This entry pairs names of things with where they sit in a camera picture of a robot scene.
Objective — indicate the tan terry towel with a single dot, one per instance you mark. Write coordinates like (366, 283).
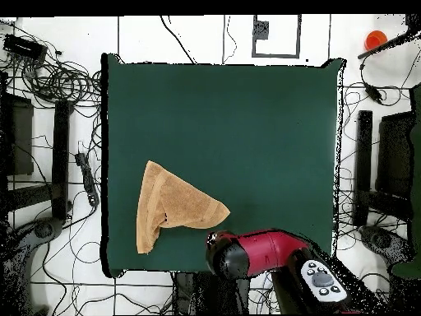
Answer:
(171, 200)

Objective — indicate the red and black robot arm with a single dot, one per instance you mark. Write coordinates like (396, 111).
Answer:
(266, 251)

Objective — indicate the dark flat panel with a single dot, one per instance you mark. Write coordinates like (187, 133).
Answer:
(21, 138)
(394, 154)

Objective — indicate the dark green table cloth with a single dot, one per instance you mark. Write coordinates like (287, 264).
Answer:
(213, 108)

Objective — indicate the black power strip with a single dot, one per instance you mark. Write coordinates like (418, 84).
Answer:
(87, 177)

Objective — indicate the black stand bar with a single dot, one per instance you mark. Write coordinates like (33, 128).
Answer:
(61, 158)
(363, 164)

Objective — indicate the black power adapter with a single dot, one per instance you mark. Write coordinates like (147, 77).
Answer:
(373, 92)

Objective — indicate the hanging green cloth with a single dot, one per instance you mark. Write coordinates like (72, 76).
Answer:
(417, 158)

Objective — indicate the orange cup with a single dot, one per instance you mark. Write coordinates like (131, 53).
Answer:
(375, 40)

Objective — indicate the black rod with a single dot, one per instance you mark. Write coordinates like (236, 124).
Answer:
(384, 44)

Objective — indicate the black electronics box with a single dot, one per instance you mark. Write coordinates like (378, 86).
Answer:
(24, 47)

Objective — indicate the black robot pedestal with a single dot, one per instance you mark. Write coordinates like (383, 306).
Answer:
(197, 293)

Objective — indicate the grey square floor frame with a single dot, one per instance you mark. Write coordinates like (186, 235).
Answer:
(298, 36)

